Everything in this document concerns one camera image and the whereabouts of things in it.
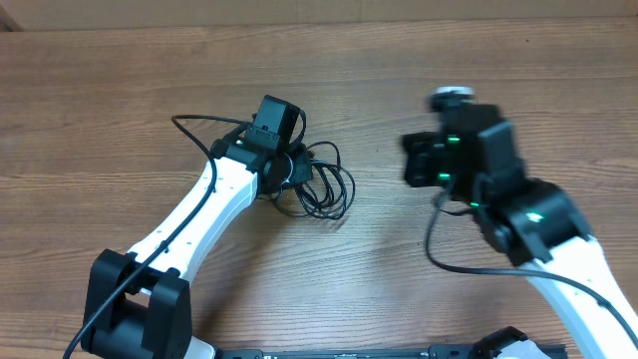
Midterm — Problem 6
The black USB cable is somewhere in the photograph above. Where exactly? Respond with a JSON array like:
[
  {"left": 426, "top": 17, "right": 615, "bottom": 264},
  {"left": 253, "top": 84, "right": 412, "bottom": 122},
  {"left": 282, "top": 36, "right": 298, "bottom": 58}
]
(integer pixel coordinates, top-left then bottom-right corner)
[{"left": 268, "top": 141, "right": 357, "bottom": 221}]

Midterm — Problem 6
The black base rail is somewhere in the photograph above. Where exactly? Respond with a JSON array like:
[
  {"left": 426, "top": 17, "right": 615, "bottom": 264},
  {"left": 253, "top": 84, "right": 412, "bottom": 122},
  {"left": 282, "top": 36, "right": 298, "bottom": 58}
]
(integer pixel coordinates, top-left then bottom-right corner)
[{"left": 213, "top": 326, "right": 569, "bottom": 359}]

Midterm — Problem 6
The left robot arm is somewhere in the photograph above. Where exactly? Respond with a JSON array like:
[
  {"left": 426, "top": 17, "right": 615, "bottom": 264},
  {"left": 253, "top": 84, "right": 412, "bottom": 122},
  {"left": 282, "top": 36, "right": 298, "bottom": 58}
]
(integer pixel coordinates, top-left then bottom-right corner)
[{"left": 64, "top": 96, "right": 307, "bottom": 359}]

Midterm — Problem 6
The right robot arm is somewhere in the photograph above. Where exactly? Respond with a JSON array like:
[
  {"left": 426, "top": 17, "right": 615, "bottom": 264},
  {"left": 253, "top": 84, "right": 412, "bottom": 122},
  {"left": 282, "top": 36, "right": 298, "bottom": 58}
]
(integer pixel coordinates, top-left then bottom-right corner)
[{"left": 401, "top": 93, "right": 637, "bottom": 358}]

